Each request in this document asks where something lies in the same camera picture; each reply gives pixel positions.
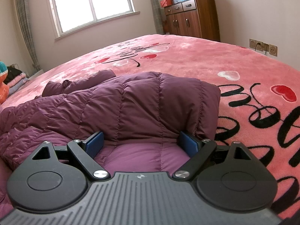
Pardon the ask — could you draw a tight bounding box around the purple down jacket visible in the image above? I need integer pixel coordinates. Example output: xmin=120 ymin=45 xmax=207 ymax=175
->
xmin=1 ymin=70 xmax=221 ymax=216

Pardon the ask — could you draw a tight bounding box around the folded clothes pile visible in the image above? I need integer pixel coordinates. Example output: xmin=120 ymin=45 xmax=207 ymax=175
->
xmin=4 ymin=67 xmax=29 ymax=97

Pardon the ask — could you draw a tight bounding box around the pink heart print blanket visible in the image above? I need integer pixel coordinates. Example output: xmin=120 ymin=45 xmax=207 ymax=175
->
xmin=1 ymin=34 xmax=299 ymax=218

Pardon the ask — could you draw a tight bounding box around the teal orange plush toy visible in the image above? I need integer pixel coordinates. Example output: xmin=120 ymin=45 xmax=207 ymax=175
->
xmin=0 ymin=61 xmax=9 ymax=104

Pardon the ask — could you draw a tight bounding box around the brown wooden cabinet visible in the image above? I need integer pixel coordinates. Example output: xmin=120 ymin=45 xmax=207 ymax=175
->
xmin=163 ymin=0 xmax=220 ymax=42

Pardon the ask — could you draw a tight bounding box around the white framed window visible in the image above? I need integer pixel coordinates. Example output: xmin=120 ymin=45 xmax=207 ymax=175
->
xmin=49 ymin=0 xmax=139 ymax=39

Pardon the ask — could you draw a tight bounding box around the red box on cabinet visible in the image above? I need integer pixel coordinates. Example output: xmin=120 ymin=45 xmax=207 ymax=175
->
xmin=160 ymin=0 xmax=172 ymax=8

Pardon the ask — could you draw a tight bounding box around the grey checked left curtain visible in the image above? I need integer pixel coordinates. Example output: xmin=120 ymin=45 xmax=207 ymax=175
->
xmin=13 ymin=0 xmax=41 ymax=72

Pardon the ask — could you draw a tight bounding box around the grey checked curtain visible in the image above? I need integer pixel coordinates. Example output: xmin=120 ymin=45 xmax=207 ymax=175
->
xmin=13 ymin=0 xmax=41 ymax=72
xmin=151 ymin=0 xmax=164 ymax=35

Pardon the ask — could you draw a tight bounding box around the grey checked right curtain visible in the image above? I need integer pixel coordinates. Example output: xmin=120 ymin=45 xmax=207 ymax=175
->
xmin=151 ymin=0 xmax=164 ymax=35

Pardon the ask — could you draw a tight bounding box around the wall power socket strip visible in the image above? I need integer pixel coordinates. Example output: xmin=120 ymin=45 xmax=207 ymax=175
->
xmin=249 ymin=39 xmax=278 ymax=56

